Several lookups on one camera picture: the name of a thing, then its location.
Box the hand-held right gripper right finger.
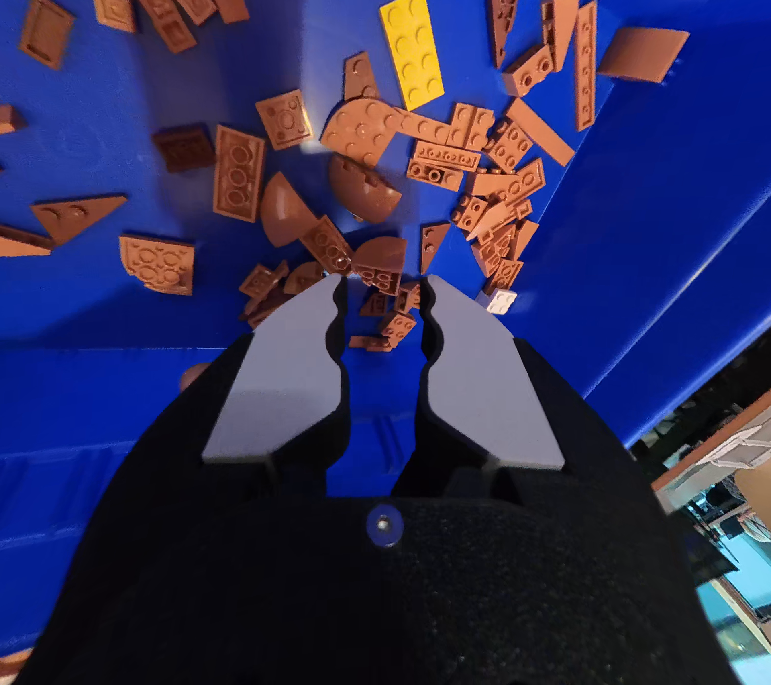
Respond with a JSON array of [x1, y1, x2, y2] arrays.
[[416, 274, 567, 470]]

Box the pile of brown lego pieces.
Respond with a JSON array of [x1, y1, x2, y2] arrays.
[[0, 0, 691, 355]]

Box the small white lego plate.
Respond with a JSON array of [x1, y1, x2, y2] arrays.
[[476, 287, 519, 315]]

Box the large yellow lego plate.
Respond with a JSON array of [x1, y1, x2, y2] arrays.
[[379, 0, 445, 112]]

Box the blue plastic bin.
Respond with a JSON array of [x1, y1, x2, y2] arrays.
[[0, 0, 771, 658]]

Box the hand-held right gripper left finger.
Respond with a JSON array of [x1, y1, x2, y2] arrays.
[[202, 273, 351, 464]]

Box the brown-edged desk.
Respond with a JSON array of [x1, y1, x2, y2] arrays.
[[651, 390, 771, 514]]

